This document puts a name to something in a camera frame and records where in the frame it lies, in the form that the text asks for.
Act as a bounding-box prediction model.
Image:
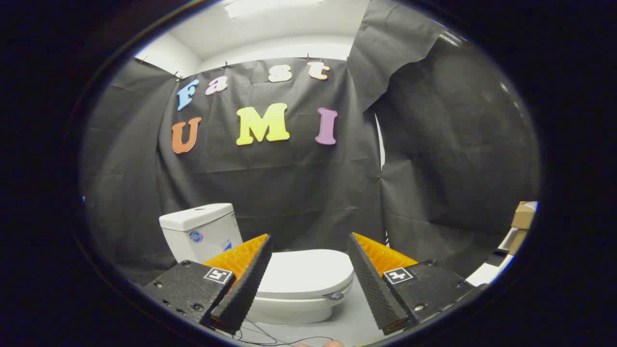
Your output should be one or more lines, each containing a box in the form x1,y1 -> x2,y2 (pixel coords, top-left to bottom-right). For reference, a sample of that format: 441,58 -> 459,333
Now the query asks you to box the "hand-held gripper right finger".
347,232 -> 488,336

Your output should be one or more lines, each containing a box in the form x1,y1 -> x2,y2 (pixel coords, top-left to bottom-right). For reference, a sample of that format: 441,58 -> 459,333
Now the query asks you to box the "thin black cable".
212,317 -> 339,347

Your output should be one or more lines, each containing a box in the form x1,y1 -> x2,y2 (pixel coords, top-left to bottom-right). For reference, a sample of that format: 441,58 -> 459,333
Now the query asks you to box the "brown cardboard box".
509,201 -> 538,256

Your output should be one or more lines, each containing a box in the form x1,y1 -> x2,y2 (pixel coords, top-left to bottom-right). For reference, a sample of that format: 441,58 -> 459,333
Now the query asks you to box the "black backdrop cloth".
80,0 -> 540,286

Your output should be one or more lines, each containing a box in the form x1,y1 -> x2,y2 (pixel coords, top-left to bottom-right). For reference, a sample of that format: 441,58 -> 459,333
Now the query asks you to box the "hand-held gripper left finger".
141,234 -> 273,334

